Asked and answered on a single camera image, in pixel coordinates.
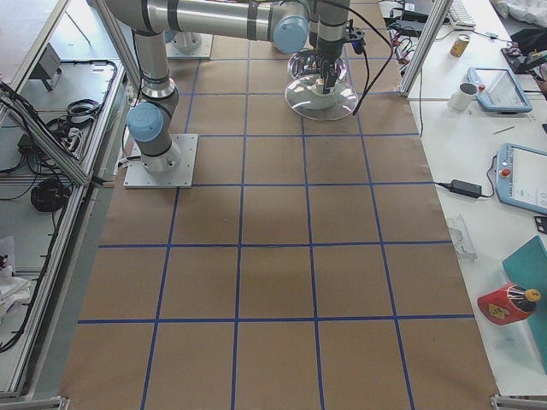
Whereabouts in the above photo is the red bottle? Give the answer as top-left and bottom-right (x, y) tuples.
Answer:
(477, 283), (541, 325)

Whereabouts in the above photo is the white keyboard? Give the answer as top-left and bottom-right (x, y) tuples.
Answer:
(447, 0), (476, 30)

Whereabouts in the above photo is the upper teach pendant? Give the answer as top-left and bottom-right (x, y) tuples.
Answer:
(467, 67), (532, 114)

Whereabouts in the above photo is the black power adapter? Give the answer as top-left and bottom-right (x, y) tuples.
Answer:
(436, 179), (491, 199)

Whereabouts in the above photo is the coiled black cable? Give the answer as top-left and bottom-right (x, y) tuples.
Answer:
(30, 177), (72, 214)

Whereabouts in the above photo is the teach pendant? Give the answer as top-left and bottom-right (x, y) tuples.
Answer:
(495, 143), (546, 214)
(467, 67), (532, 114)

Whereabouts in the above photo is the grey metal box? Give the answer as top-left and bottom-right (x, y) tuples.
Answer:
(29, 43), (62, 91)

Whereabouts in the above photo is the pale green electric pot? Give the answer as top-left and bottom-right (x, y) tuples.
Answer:
(287, 49), (347, 81)

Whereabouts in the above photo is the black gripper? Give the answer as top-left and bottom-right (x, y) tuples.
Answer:
(316, 21), (344, 94)

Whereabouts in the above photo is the glass pot lid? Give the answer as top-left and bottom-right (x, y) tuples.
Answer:
(285, 74), (359, 121)

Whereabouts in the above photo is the yellow can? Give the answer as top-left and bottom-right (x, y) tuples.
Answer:
(450, 34), (470, 58)

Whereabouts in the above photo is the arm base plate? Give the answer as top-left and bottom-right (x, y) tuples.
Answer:
(123, 134), (198, 189)
(166, 32), (214, 60)

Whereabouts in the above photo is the white mug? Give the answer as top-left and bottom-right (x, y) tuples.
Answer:
(447, 82), (478, 112)

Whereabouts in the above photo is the clear plastic holder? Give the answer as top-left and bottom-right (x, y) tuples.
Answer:
(446, 215), (477, 261)

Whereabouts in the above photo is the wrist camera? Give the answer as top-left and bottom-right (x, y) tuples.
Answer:
(344, 25), (366, 55)

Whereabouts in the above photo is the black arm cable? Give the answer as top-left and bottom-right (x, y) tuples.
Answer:
(337, 0), (397, 116)

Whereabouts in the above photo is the lower teach pendant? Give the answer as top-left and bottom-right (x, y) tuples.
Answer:
(495, 143), (546, 214)

